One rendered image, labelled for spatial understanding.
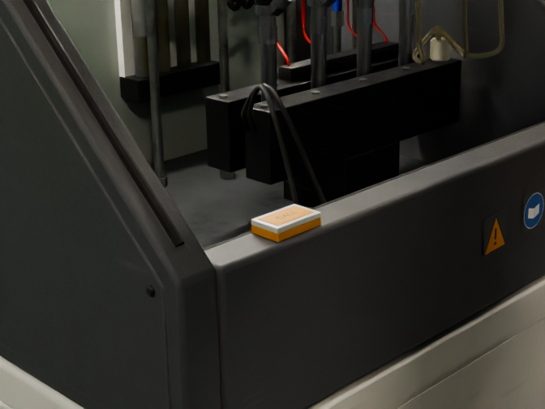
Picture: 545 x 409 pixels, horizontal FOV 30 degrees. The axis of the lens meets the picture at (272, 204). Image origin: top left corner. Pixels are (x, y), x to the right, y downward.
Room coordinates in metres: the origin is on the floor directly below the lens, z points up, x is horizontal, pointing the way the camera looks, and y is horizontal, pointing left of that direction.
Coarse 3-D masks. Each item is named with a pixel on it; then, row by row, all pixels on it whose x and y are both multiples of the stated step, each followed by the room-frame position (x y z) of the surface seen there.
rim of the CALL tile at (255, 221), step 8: (304, 208) 0.78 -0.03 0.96; (264, 216) 0.76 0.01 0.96; (304, 216) 0.76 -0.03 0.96; (312, 216) 0.76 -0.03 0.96; (320, 216) 0.77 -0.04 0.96; (256, 224) 0.75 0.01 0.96; (264, 224) 0.74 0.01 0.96; (288, 224) 0.74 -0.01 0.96; (296, 224) 0.75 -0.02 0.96; (280, 232) 0.73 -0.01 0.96
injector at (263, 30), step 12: (264, 0) 1.07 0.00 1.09; (276, 0) 1.07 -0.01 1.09; (288, 0) 1.06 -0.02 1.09; (264, 12) 1.07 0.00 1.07; (276, 12) 1.07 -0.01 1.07; (264, 24) 1.08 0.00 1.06; (276, 24) 1.08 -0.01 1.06; (264, 36) 1.07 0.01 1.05; (276, 36) 1.08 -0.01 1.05; (264, 48) 1.08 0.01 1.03; (276, 48) 1.08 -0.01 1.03; (264, 60) 1.08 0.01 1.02; (276, 60) 1.08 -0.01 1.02; (264, 72) 1.08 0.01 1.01; (276, 72) 1.08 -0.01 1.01; (276, 84) 1.08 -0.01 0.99
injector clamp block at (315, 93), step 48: (240, 96) 1.08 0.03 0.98; (288, 96) 1.08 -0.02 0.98; (336, 96) 1.09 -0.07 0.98; (384, 96) 1.15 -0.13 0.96; (432, 96) 1.21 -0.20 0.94; (240, 144) 1.07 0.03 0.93; (288, 144) 1.03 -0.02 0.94; (336, 144) 1.09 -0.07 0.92; (384, 144) 1.15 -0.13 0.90; (288, 192) 1.16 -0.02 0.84; (336, 192) 1.11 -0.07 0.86
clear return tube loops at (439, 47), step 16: (416, 0) 1.09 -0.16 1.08; (464, 0) 1.14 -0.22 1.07; (416, 16) 1.09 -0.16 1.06; (464, 16) 1.14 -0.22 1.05; (416, 32) 1.09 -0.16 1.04; (432, 32) 1.23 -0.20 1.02; (464, 32) 1.14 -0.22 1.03; (416, 48) 1.17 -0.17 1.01; (432, 48) 1.25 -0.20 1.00; (448, 48) 1.25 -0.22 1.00; (464, 48) 1.15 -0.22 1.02
